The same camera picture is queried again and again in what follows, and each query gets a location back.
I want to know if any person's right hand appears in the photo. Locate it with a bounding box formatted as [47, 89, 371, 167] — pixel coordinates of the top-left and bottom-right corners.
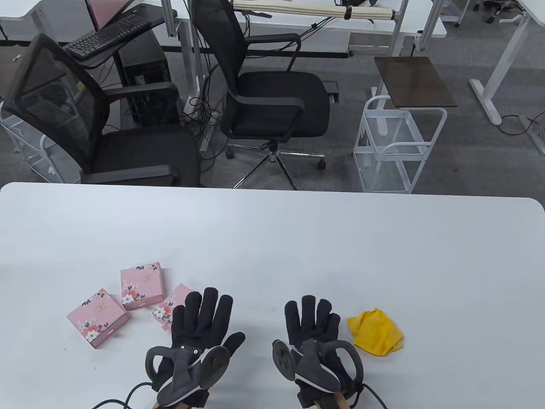
[284, 296, 341, 348]

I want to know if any person's left hand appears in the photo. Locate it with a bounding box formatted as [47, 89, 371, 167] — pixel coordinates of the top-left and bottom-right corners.
[172, 288, 246, 358]

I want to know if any yellow cloth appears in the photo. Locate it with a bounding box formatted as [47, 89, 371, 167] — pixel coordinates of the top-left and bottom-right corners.
[346, 308, 404, 356]

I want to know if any person's right forearm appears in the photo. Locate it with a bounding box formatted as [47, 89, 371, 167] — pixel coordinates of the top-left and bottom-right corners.
[315, 393, 349, 409]

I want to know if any pink floral gift box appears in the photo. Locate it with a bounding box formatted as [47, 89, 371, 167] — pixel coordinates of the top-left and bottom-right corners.
[120, 262, 166, 311]
[67, 288, 130, 349]

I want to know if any black mesh office chair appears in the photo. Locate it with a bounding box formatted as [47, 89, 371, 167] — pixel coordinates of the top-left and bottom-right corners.
[190, 0, 339, 191]
[1, 33, 208, 188]

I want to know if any black computer tower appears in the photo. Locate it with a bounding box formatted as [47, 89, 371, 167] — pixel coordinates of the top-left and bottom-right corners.
[118, 29, 179, 127]

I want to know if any dark wooden side table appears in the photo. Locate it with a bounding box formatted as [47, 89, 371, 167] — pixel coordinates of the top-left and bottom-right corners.
[370, 56, 458, 132]

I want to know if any black keyboard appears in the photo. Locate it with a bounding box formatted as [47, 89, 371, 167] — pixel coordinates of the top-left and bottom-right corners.
[64, 16, 152, 59]

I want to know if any rolled beige mat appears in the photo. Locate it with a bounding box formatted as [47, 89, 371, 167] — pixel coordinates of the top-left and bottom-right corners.
[233, 0, 396, 22]

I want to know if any pink screen laptop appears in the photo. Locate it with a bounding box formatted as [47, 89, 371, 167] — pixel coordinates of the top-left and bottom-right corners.
[84, 0, 137, 31]

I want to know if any white desk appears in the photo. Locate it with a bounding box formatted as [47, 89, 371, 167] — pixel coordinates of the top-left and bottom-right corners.
[0, 0, 92, 43]
[468, 0, 545, 156]

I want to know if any black office chair base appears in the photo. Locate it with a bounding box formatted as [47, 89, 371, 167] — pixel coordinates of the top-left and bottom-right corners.
[472, 0, 520, 25]

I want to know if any black braided cable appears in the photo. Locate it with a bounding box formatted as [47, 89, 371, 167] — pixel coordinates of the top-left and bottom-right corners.
[361, 383, 387, 409]
[91, 382, 155, 409]

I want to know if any white wire trolley cart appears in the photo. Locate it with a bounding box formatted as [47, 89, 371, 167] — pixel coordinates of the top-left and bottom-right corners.
[352, 95, 447, 194]
[0, 100, 71, 184]

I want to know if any tangle of black cables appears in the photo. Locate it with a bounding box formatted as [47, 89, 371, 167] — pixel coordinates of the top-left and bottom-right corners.
[182, 51, 226, 171]

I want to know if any black floor cable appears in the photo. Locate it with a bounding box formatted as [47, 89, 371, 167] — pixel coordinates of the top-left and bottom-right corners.
[498, 109, 545, 137]

